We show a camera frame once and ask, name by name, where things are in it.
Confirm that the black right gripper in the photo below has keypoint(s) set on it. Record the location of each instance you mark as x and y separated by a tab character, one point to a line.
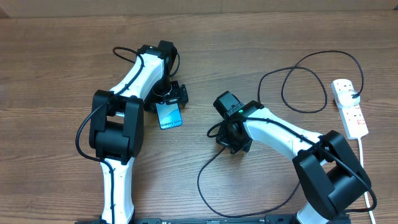
224	140

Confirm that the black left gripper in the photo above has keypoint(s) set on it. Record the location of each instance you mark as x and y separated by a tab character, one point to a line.
179	91

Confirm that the blue Galaxy smartphone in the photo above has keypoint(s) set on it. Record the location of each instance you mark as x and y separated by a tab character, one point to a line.
169	115

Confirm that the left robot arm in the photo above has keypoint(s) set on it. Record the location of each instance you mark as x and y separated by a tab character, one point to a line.
117	122

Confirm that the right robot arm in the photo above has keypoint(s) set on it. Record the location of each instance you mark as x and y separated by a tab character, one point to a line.
329	173

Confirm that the white USB charger plug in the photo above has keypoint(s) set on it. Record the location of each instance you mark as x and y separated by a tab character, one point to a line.
346	99

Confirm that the white power strip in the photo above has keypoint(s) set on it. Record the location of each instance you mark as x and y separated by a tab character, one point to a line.
352	117

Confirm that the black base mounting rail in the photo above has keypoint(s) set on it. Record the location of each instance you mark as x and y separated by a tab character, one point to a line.
268	219

